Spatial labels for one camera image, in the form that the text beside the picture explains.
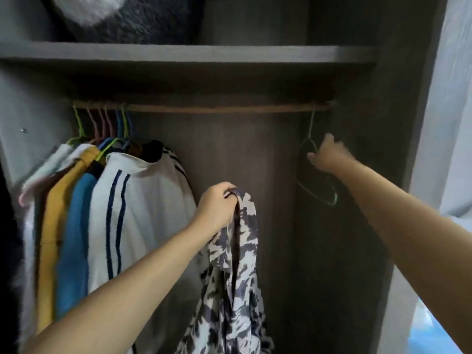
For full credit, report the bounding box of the teal cartoon print shirt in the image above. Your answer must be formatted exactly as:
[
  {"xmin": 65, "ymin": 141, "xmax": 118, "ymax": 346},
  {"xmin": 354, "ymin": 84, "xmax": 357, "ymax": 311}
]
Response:
[{"xmin": 55, "ymin": 172, "xmax": 100, "ymax": 319}]

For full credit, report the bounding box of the dark fluffy blanket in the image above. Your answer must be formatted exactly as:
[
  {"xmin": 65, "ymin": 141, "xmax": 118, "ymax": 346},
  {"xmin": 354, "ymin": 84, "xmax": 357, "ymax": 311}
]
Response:
[{"xmin": 46, "ymin": 0, "xmax": 209, "ymax": 46}]

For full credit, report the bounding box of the bunch of coloured wire hangers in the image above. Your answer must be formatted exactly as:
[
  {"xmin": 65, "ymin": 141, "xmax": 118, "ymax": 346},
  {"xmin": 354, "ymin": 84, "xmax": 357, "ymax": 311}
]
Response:
[{"xmin": 296, "ymin": 105, "xmax": 340, "ymax": 208}]

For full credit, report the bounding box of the person's left forearm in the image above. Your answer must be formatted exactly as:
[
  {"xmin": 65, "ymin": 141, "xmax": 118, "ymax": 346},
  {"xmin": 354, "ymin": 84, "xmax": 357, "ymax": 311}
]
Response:
[{"xmin": 22, "ymin": 221, "xmax": 211, "ymax": 354}]

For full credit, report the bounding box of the grey wardrobe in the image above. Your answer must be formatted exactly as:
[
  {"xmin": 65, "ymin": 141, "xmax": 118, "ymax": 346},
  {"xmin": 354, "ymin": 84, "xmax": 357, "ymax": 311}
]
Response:
[{"xmin": 0, "ymin": 0, "xmax": 472, "ymax": 354}]

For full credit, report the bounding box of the person's right hand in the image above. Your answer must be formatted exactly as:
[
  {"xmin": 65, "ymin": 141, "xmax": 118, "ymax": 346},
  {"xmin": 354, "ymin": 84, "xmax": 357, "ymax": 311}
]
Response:
[{"xmin": 306, "ymin": 132, "xmax": 357, "ymax": 178}]

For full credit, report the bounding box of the wooden hanging rod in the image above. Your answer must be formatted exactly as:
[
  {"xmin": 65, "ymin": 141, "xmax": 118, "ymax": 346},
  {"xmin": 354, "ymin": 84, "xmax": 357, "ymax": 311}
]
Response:
[{"xmin": 71, "ymin": 101, "xmax": 334, "ymax": 116}]

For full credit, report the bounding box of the person's right forearm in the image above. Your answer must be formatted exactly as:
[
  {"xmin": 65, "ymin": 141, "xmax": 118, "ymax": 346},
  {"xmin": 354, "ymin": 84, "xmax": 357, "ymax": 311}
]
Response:
[{"xmin": 335, "ymin": 160, "xmax": 472, "ymax": 354}]

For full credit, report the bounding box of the person's left hand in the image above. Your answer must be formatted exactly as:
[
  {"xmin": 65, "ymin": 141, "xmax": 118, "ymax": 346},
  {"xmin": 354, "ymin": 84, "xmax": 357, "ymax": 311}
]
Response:
[{"xmin": 192, "ymin": 181, "xmax": 241, "ymax": 237}]

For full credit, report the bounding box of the black white patterned garment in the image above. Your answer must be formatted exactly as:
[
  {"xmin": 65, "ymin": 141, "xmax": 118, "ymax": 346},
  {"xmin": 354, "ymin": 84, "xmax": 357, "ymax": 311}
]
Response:
[{"xmin": 176, "ymin": 189, "xmax": 275, "ymax": 354}]

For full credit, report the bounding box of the white fluffy sweater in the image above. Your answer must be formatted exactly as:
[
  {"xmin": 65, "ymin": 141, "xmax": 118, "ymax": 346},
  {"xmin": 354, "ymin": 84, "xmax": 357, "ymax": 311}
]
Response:
[{"xmin": 13, "ymin": 142, "xmax": 76, "ymax": 347}]

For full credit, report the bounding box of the white jacket with navy stripes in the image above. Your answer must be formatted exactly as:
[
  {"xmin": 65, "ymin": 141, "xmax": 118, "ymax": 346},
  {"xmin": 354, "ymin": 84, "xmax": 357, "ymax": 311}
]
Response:
[{"xmin": 86, "ymin": 147, "xmax": 206, "ymax": 354}]

